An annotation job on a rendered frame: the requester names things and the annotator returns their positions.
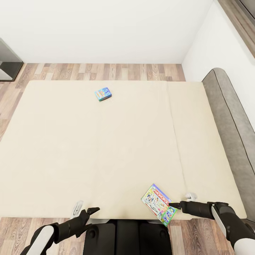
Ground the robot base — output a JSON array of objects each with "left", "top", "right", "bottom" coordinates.
[{"left": 83, "top": 218, "right": 172, "bottom": 255}]

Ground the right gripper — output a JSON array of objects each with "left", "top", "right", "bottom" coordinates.
[{"left": 169, "top": 201, "right": 203, "bottom": 217}]

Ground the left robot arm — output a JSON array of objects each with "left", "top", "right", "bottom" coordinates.
[{"left": 20, "top": 200, "right": 100, "bottom": 255}]

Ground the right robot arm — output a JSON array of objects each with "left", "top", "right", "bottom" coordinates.
[{"left": 169, "top": 192, "right": 255, "bottom": 255}]

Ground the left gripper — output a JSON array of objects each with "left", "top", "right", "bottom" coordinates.
[{"left": 67, "top": 207, "right": 100, "bottom": 238}]

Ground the board game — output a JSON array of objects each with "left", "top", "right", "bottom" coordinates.
[
  {"left": 141, "top": 183, "right": 178, "bottom": 227},
  {"left": 95, "top": 87, "right": 112, "bottom": 101}
]

